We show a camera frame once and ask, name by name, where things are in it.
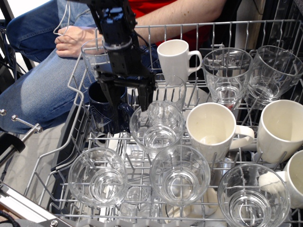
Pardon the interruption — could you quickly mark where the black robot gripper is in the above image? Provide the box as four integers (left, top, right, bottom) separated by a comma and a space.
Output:
96, 37, 155, 118

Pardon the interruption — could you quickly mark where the clear glass cup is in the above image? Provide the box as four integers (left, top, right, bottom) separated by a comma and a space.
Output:
130, 101, 185, 159

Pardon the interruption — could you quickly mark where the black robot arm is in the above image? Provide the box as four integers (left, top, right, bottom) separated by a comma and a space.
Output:
82, 0, 156, 111

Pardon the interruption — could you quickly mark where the person's bare forearm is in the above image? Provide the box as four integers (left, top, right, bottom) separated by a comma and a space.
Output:
135, 0, 226, 43

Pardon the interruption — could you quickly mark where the person's hand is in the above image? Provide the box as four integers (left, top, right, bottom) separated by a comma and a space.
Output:
55, 26, 96, 58

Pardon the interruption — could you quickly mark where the dark blue ceramic mug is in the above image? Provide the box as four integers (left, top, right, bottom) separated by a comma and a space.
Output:
88, 81, 134, 135

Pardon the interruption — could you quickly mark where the clear glass back middle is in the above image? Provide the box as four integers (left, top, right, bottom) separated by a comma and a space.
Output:
153, 74, 187, 111

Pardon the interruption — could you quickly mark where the clear glass back left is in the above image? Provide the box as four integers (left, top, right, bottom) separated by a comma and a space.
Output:
81, 38, 112, 79

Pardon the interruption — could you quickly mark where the white mug back row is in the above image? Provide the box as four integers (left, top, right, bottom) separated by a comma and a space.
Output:
157, 39, 203, 85

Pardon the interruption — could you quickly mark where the blue jeans leg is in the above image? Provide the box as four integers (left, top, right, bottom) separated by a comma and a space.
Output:
0, 0, 96, 134

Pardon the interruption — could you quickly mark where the cream mug centre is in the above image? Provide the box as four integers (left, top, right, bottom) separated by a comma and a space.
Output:
186, 102, 255, 163

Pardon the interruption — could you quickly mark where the cream mug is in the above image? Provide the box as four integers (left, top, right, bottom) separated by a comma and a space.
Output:
257, 100, 303, 163
186, 102, 255, 163

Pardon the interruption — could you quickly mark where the clear glass front left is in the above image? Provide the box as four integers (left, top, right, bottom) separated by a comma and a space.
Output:
68, 148, 128, 208

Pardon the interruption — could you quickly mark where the clear glass front centre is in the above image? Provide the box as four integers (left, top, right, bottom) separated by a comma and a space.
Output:
150, 145, 211, 207

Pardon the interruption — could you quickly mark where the small clear glass front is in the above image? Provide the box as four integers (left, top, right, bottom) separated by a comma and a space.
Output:
120, 186, 151, 217

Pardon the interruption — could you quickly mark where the metal clamp with screw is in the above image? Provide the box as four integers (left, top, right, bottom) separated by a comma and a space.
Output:
0, 115, 43, 167

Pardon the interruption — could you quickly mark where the clear glass far back right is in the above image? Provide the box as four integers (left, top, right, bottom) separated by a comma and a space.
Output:
244, 45, 303, 110

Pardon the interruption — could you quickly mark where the cream mug right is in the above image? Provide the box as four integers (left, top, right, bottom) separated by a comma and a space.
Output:
257, 100, 303, 163

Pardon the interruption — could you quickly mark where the clear glass front right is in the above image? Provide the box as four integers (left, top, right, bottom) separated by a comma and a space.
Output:
218, 163, 291, 227

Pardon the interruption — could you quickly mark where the cream mug far right edge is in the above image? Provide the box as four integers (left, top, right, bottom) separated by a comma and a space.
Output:
258, 149, 303, 209

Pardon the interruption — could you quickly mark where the grey wire dishwasher rack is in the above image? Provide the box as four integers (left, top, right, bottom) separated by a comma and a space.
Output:
25, 19, 303, 227

